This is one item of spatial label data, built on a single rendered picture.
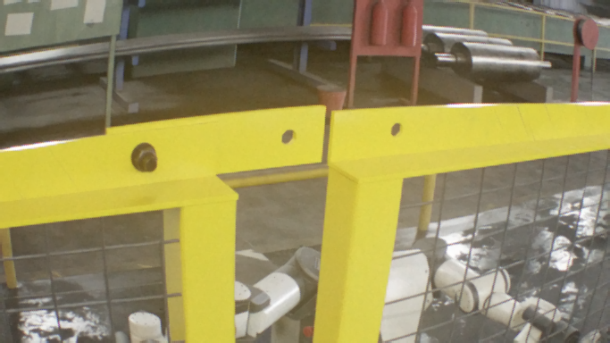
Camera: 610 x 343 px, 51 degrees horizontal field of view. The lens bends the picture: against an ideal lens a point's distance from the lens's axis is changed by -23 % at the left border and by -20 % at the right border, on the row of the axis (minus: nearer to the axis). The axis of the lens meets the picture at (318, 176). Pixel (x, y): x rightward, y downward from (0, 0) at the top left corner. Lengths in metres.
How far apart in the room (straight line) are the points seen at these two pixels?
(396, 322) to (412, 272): 0.13
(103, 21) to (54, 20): 0.56
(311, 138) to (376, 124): 0.06
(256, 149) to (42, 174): 0.21
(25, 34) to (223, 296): 6.00
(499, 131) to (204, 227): 0.36
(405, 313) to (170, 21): 7.88
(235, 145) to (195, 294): 0.13
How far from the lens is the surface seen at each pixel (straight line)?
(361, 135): 0.72
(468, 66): 9.12
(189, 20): 9.57
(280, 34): 8.54
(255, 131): 0.67
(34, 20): 6.57
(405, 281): 1.86
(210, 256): 0.63
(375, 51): 8.13
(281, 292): 1.64
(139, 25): 9.33
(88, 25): 6.69
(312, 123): 0.69
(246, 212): 5.38
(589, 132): 0.99
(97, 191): 0.62
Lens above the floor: 2.02
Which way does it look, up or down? 19 degrees down
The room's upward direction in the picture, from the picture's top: 5 degrees clockwise
